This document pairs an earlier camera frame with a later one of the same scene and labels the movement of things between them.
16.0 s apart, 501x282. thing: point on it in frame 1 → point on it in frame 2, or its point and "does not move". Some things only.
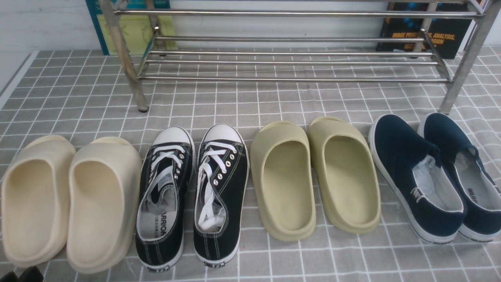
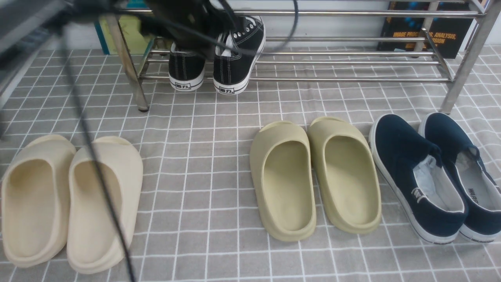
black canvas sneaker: (222, 176) → (236, 55)
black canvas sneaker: (168, 176) → (186, 70)
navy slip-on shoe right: (480, 196) does not move
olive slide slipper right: (346, 175) does not move
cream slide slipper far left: (36, 201) does not move
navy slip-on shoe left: (409, 167) does not move
